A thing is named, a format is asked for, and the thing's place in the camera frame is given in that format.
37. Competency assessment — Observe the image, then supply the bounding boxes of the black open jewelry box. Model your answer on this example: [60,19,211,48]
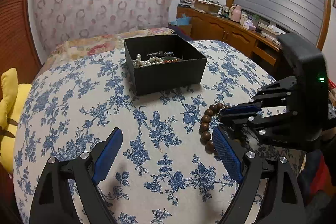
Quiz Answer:
[124,35,207,96]

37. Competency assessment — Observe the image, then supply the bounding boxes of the cardboard box on cabinet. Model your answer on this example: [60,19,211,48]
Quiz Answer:
[194,0,222,14]

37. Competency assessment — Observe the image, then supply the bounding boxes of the white pearl necklace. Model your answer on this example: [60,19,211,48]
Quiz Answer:
[131,53,165,68]

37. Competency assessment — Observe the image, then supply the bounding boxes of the wooden cabinet desk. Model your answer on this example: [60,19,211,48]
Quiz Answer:
[177,6,279,66]

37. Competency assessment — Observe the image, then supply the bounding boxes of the blue floral white quilt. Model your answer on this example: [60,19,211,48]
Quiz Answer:
[13,40,273,223]

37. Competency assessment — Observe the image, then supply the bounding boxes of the floral beige bedspread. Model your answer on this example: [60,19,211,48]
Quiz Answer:
[39,27,174,75]

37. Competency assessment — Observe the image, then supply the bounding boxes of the brown wooden bead bracelet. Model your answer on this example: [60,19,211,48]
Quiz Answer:
[199,102,232,154]

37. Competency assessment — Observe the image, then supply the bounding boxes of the yellow plush toy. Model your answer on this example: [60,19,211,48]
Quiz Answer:
[1,68,32,174]

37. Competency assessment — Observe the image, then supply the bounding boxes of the blue crystal hair comb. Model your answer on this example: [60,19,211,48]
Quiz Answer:
[147,51,174,58]

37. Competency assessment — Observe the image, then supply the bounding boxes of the red bead bracelet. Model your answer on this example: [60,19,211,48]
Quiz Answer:
[162,56,184,64]

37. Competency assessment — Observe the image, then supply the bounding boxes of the teal paper bag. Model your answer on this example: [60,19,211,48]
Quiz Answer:
[169,14,192,26]

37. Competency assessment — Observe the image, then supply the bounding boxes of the pink thermos jug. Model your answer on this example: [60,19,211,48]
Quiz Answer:
[230,5,242,23]

